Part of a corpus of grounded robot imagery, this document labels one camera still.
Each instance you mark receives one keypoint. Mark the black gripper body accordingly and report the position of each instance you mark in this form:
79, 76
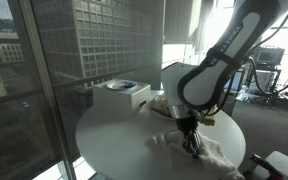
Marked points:
185, 124

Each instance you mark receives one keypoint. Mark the white round plate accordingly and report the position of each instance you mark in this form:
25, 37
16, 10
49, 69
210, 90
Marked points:
115, 85

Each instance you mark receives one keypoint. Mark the white terry cloth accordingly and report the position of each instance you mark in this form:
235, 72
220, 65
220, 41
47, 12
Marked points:
217, 156

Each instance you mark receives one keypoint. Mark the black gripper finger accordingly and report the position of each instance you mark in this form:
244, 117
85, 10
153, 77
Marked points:
187, 141
196, 143

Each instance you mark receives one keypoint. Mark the red and black hand tool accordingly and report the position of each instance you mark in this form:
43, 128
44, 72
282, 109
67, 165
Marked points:
264, 165

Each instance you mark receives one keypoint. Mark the white plastic bag red print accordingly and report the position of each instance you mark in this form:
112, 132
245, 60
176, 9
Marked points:
159, 105

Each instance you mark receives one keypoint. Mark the white square box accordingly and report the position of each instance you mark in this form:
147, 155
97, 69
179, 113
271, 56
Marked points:
117, 101

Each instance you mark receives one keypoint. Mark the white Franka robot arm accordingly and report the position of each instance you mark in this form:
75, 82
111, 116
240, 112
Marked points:
210, 80

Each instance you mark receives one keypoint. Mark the small blue object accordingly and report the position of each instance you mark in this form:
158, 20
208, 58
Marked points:
129, 85

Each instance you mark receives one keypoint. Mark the equipment cart with monitor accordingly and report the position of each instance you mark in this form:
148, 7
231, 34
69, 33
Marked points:
267, 56

